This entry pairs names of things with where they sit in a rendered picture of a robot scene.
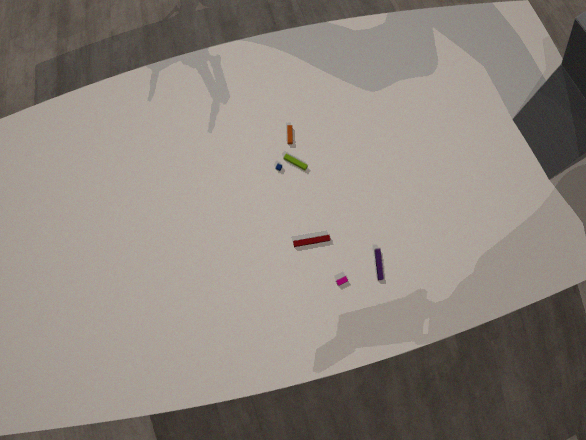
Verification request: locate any dark red rod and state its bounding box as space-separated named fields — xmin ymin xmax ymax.
xmin=293 ymin=235 xmax=330 ymax=247

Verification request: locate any purple rod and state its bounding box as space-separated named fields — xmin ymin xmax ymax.
xmin=375 ymin=249 xmax=384 ymax=280

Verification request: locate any lime green rod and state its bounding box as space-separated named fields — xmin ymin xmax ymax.
xmin=284 ymin=154 xmax=308 ymax=171

